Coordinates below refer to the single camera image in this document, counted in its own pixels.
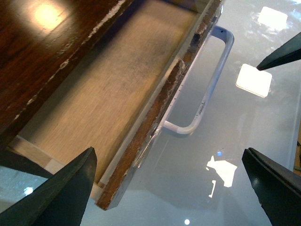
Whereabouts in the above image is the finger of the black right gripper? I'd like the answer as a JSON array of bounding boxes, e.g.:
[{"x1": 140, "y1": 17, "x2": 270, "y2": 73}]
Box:
[{"x1": 256, "y1": 33, "x2": 301, "y2": 70}]

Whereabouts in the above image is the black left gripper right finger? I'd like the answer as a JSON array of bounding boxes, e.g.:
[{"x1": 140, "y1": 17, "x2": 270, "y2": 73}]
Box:
[{"x1": 242, "y1": 147, "x2": 301, "y2": 226}]

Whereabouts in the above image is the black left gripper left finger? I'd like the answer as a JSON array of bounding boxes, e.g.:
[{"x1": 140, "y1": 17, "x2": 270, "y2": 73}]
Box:
[{"x1": 0, "y1": 147, "x2": 97, "y2": 226}]

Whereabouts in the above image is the drawer with white handle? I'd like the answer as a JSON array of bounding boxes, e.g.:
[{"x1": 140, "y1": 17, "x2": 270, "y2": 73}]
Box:
[{"x1": 8, "y1": 0, "x2": 223, "y2": 210}]

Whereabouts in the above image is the dark wooden drawer cabinet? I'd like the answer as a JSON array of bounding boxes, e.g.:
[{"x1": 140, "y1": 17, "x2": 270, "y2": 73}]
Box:
[{"x1": 0, "y1": 0, "x2": 145, "y2": 146}]

